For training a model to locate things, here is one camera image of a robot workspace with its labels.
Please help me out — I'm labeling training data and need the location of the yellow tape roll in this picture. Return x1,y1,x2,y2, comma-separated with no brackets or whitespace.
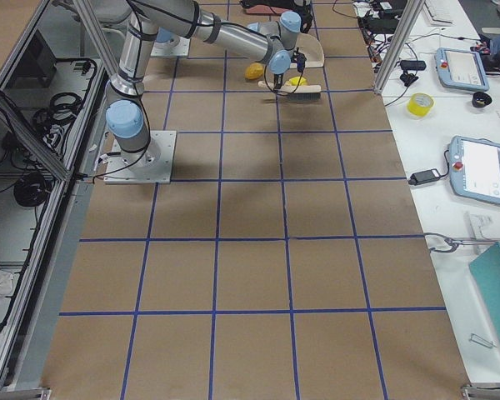
407,92,434,118

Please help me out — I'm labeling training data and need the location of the upper blue teach pendant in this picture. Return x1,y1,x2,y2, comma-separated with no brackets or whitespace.
434,47,490,92

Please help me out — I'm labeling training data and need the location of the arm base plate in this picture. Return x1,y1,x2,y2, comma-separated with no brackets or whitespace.
102,130,177,184
151,36,190,58

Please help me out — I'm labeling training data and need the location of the lower blue teach pendant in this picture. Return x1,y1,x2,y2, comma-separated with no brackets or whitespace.
448,136,500,206

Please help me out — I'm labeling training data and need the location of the beige hand brush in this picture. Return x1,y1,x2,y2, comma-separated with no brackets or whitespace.
257,81,322,101

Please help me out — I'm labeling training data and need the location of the small black bowl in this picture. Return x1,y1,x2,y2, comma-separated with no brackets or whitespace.
471,92,493,108

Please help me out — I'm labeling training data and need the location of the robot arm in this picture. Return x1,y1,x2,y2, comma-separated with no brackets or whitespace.
291,0,313,33
106,1,302,168

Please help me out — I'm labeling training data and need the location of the beige plastic dustpan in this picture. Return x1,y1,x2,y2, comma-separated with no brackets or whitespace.
290,33,324,71

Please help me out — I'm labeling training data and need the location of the black lined trash bin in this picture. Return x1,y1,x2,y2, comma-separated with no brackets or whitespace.
239,0,293,16

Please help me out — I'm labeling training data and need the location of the blue teach pendant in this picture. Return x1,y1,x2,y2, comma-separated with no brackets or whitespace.
448,136,500,206
434,47,490,92

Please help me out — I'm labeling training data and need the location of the yellow lemon toy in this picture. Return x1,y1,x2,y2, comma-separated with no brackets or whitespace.
244,62,264,81

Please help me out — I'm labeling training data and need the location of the small black power brick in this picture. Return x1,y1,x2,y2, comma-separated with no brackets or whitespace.
407,168,442,186

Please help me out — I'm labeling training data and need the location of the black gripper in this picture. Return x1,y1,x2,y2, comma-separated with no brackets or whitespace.
272,74,285,95
299,12,312,33

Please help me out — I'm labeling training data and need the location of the aluminium frame post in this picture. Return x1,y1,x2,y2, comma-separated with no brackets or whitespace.
373,0,425,95

